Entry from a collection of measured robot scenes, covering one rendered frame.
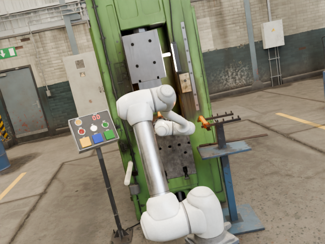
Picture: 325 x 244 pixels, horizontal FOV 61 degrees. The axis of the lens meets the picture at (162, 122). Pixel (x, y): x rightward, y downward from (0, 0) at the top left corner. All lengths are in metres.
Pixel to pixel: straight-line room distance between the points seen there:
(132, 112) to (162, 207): 0.48
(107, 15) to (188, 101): 1.03
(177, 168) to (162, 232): 1.23
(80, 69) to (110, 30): 5.25
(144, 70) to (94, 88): 5.40
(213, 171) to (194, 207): 1.48
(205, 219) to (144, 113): 0.59
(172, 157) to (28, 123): 6.91
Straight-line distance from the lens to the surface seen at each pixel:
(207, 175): 2.80
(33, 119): 8.89
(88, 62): 7.72
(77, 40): 8.45
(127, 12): 2.57
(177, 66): 2.50
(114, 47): 2.54
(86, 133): 2.32
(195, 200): 1.35
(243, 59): 9.05
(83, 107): 7.84
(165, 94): 1.40
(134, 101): 1.41
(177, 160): 2.48
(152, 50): 2.38
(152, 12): 2.56
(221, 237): 1.46
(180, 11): 2.57
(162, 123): 1.95
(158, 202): 1.34
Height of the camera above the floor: 1.51
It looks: 12 degrees down
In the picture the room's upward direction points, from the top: 12 degrees counter-clockwise
